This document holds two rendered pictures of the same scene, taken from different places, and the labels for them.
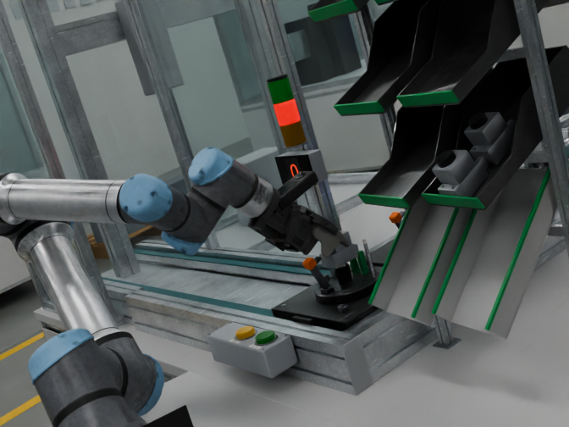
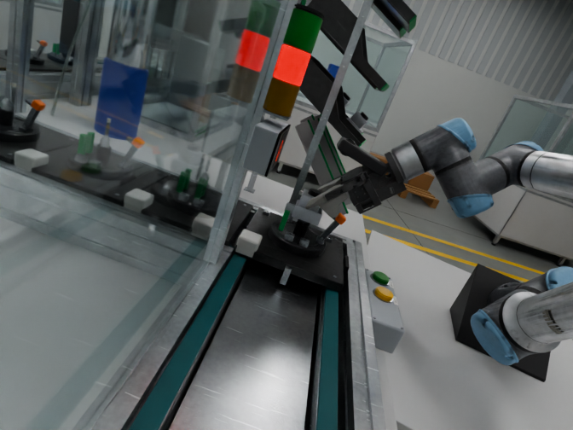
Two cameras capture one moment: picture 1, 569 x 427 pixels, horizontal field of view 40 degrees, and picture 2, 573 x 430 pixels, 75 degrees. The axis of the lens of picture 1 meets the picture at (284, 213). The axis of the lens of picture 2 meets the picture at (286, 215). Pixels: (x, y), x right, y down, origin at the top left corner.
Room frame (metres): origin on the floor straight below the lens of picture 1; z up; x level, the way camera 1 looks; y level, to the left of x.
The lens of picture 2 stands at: (2.23, 0.35, 1.34)
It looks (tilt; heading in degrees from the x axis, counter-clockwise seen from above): 21 degrees down; 215
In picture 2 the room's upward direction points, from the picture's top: 21 degrees clockwise
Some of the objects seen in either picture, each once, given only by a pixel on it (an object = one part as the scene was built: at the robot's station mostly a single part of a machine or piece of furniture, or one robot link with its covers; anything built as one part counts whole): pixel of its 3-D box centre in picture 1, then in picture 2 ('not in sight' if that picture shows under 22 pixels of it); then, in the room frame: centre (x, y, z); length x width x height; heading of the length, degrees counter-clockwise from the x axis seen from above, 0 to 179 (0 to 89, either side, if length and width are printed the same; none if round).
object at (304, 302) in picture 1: (350, 294); (294, 244); (1.54, -0.08, 0.96); 0.24 x 0.24 x 0.02; 35
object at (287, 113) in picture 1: (286, 112); (291, 65); (1.76, -0.07, 1.33); 0.05 x 0.05 x 0.05
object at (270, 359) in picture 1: (250, 347); (377, 306); (1.48, 0.14, 0.93); 0.21 x 0.07 x 0.06; 35
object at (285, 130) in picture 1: (293, 133); (280, 96); (1.76, -0.07, 1.28); 0.05 x 0.05 x 0.05
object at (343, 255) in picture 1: (339, 244); (306, 203); (1.54, -0.09, 1.07); 0.08 x 0.04 x 0.07; 125
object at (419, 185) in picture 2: not in sight; (400, 178); (-3.86, -1.98, 0.20); 1.20 x 0.80 x 0.41; 134
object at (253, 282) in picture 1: (279, 296); (251, 337); (1.80, 0.07, 0.91); 0.84 x 0.28 x 0.10; 35
